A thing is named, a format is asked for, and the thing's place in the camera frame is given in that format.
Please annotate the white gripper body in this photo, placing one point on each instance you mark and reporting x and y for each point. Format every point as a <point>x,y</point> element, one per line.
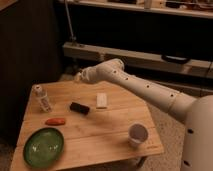
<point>78,77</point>

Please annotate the small clear plastic bottle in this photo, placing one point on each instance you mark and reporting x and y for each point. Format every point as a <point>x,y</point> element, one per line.
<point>42,98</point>

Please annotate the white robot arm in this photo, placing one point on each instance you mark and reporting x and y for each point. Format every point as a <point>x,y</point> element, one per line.
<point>195,113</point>

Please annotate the black rectangular block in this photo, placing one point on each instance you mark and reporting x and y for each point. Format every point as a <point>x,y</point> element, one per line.
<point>79,108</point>

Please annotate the white rectangular block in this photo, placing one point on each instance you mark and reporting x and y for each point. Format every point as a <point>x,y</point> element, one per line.
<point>101,101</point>

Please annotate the metal pole stand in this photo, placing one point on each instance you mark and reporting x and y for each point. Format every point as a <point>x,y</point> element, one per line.
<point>72,36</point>

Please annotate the wooden table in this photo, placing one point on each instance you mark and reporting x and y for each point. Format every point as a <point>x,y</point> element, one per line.
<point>100,136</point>

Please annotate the orange carrot toy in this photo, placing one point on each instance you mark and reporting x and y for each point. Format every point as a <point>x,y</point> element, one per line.
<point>55,121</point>

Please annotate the green glass plate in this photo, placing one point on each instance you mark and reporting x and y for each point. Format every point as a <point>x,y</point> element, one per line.
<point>43,148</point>

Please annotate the white paper cup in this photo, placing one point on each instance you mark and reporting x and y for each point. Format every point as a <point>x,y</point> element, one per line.
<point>137,134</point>

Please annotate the upper cluttered shelf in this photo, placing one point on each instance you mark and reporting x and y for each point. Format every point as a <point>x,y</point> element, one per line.
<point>157,6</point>

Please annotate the black handle on bench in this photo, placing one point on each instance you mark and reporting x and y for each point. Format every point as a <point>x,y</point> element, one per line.
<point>176,60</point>

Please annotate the long grey bench rail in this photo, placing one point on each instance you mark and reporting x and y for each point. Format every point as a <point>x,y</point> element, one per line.
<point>138,59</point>

